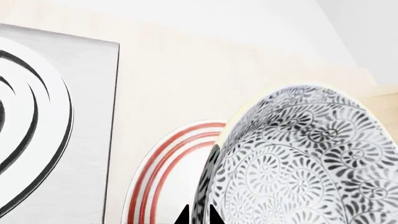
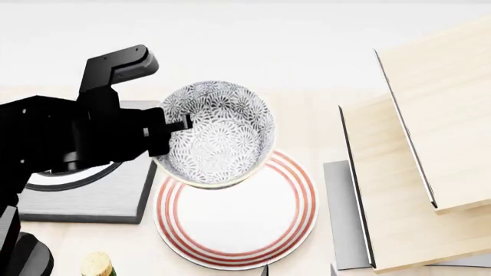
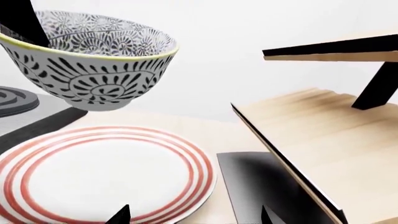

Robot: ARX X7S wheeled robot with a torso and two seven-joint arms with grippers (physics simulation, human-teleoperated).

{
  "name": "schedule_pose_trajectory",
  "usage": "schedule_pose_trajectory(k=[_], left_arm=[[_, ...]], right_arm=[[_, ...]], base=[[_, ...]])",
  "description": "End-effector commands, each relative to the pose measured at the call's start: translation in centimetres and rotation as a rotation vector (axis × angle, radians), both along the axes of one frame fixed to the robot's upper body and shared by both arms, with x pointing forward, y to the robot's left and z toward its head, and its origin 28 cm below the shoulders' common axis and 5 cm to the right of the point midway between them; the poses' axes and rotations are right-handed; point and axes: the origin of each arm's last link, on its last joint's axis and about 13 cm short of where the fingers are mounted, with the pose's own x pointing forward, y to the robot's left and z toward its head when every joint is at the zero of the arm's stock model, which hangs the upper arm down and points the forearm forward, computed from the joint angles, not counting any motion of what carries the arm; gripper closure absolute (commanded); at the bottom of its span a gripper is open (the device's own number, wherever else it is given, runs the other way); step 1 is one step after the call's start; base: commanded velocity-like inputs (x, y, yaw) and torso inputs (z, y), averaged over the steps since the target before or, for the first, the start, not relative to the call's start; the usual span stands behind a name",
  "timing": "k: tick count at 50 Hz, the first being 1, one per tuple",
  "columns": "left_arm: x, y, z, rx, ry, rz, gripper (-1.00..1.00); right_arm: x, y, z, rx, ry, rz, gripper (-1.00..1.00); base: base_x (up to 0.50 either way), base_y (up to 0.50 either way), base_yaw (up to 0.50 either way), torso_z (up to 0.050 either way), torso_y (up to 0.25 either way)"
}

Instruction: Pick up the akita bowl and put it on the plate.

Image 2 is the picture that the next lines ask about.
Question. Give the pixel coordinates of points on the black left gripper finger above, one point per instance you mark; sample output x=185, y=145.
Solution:
x=183, y=123

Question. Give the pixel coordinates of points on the floral patterned bowl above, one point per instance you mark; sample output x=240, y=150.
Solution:
x=226, y=135

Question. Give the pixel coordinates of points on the white plate with red rings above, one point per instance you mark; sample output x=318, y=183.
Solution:
x=238, y=218

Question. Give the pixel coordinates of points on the grey stove with black burner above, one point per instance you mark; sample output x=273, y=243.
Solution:
x=99, y=198

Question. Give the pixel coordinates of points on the bottle with pale cork top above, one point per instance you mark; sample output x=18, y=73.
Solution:
x=97, y=264

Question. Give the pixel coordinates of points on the light wooden cabinet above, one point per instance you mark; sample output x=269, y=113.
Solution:
x=422, y=161

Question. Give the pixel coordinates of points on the black gripper camera mount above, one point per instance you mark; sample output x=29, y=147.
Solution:
x=115, y=64

